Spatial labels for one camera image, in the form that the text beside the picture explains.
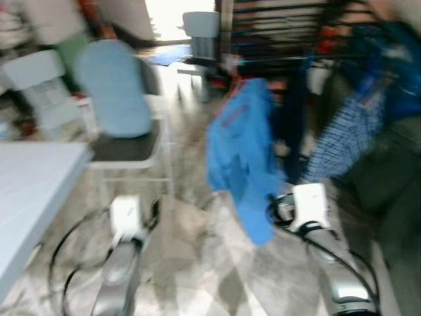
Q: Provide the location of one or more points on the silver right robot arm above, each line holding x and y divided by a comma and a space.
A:
339, 283

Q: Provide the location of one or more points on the white chair with dark seat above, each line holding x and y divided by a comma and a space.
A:
125, 150

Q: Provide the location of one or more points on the blue plaid shirt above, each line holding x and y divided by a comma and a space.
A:
345, 138

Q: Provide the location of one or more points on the navy garment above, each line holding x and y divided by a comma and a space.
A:
293, 112

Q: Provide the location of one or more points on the green leather sofa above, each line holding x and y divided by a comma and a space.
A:
388, 197

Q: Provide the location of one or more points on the large pale grey folding table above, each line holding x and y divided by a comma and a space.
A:
33, 191

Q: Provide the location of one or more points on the light blue cushion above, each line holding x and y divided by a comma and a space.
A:
115, 85

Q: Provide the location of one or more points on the green cushion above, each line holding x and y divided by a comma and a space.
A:
74, 49

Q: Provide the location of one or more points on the blue bag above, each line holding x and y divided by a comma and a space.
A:
404, 72

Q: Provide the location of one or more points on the white child chair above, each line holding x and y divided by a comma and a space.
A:
200, 29

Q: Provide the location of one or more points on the black clothes rack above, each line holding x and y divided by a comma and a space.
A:
276, 20

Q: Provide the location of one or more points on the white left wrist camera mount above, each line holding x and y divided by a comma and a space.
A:
126, 214

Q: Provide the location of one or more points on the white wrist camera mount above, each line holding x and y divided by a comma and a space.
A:
309, 204
126, 214

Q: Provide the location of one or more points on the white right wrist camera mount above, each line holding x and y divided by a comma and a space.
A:
309, 204

